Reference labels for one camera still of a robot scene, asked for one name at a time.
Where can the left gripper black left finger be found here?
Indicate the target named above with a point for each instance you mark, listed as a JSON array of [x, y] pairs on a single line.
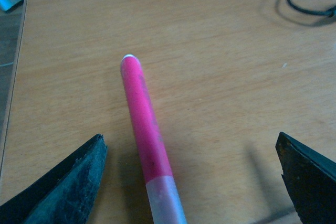
[[65, 194]]

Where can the wooden nightstand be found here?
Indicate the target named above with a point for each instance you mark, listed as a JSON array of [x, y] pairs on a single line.
[[225, 78]]

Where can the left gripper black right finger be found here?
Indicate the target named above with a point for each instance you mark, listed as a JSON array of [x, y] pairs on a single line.
[[309, 178]]

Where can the pink highlighter marker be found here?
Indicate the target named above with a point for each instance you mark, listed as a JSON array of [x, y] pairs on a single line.
[[160, 185]]

